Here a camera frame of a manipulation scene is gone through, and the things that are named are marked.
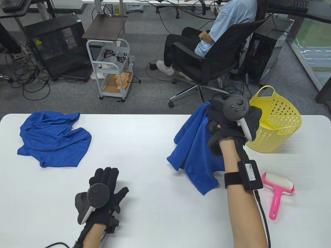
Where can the black desk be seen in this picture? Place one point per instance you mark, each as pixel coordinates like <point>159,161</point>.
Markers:
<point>64,5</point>
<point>320,11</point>

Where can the person's right forearm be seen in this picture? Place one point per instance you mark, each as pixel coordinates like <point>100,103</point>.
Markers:
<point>245,219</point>

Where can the pink lint roller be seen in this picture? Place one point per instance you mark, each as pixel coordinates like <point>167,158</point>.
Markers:
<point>276,196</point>

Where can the orange cloth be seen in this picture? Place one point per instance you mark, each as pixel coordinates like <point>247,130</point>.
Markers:
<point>121,80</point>

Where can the person's left forearm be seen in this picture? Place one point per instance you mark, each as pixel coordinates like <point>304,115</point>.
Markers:
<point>93,237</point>

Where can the brown side table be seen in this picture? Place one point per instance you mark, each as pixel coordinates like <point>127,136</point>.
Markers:
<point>106,27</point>

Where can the dark grey hand controller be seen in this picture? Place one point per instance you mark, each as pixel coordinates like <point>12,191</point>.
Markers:
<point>236,107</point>
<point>98,193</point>

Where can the small white storage cart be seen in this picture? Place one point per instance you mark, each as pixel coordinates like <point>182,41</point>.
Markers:
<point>134,7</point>

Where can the dark grey right hand controller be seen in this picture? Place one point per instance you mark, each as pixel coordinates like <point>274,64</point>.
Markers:
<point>236,107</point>

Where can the person's right hand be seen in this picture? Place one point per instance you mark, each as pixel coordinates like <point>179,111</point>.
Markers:
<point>225,129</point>

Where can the yellow perforated plastic basket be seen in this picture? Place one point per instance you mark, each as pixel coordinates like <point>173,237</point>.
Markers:
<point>279,134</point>

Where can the white desk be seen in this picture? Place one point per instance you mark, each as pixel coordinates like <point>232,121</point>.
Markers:
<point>98,6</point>

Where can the blue t-shirt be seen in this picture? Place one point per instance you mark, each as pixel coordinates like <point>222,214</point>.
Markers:
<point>46,139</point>
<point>194,144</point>

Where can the black mesh office chair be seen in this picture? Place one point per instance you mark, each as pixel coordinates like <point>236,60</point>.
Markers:
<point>207,67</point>

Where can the black keyboard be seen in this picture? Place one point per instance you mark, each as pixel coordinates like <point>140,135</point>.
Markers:
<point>13,4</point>
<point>289,4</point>

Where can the black open computer case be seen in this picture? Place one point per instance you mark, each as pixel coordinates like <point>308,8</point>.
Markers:
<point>51,23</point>

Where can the white rolling cart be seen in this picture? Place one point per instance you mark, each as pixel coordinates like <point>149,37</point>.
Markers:
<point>106,71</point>

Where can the person's left hand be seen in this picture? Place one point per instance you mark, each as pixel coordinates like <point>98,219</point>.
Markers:
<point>108,178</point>

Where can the black computer tower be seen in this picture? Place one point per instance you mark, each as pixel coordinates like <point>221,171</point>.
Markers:
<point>271,46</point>

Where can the dark grey left hand controller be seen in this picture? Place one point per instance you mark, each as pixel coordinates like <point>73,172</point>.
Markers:
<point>98,193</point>

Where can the black foot pedal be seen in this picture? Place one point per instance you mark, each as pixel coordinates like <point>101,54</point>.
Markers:
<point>153,66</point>

